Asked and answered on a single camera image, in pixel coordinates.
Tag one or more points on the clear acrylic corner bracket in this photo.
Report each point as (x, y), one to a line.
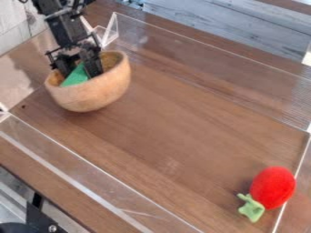
(106, 34)

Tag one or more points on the black metal table clamp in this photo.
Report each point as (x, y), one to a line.
(38, 221)

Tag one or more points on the clear acrylic tray walls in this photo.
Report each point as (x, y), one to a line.
(157, 163)

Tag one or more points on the red plush strawberry toy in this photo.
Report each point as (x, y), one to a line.
(271, 189)

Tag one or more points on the green rectangular block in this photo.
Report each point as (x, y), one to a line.
(76, 77)

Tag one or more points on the brown wooden bowl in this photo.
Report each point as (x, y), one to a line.
(98, 92)

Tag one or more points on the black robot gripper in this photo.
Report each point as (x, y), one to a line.
(78, 44)

